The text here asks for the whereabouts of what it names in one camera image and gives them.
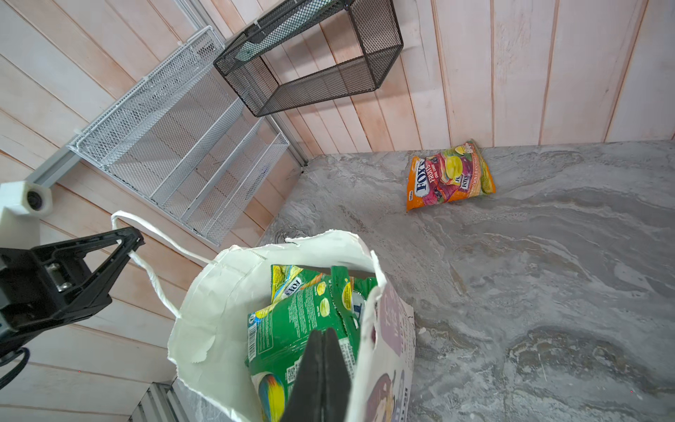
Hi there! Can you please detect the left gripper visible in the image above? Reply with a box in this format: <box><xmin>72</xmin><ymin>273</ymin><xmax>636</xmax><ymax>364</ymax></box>
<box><xmin>1</xmin><ymin>227</ymin><xmax>144</xmax><ymax>353</ymax></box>

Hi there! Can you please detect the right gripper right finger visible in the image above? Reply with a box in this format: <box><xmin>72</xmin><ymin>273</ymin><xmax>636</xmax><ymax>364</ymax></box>
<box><xmin>323</xmin><ymin>329</ymin><xmax>352</xmax><ymax>422</ymax></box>

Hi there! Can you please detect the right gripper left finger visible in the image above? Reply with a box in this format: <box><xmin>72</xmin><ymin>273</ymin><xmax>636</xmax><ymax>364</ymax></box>
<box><xmin>281</xmin><ymin>331</ymin><xmax>324</xmax><ymax>422</ymax></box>

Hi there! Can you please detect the green candy bag back side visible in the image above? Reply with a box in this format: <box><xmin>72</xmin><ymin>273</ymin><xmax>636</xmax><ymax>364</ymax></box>
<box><xmin>245</xmin><ymin>267</ymin><xmax>378</xmax><ymax>421</ymax></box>

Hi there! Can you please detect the green Spring Tea candy bag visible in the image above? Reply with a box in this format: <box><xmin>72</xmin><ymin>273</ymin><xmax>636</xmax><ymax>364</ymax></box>
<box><xmin>271</xmin><ymin>265</ymin><xmax>325</xmax><ymax>304</ymax></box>

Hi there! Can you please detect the white paper bag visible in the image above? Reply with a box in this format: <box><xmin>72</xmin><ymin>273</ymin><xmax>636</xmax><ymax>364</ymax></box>
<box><xmin>110</xmin><ymin>209</ymin><xmax>418</xmax><ymax>422</ymax></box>

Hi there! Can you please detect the small orange candy bag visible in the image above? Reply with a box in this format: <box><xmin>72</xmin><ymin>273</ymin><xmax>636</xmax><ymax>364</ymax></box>
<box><xmin>406</xmin><ymin>139</ymin><xmax>497</xmax><ymax>212</ymax></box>

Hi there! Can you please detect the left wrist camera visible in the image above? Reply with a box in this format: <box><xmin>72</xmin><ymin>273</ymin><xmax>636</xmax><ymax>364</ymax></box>
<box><xmin>0</xmin><ymin>181</ymin><xmax>53</xmax><ymax>249</ymax></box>

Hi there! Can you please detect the white wire mesh shelf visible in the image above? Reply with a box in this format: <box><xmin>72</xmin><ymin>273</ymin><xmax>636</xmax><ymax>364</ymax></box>
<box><xmin>70</xmin><ymin>27</ymin><xmax>288</xmax><ymax>246</ymax></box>

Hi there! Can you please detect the black mesh wall basket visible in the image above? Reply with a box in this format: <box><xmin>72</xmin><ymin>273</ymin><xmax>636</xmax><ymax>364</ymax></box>
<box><xmin>214</xmin><ymin>1</ymin><xmax>404</xmax><ymax>117</ymax></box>

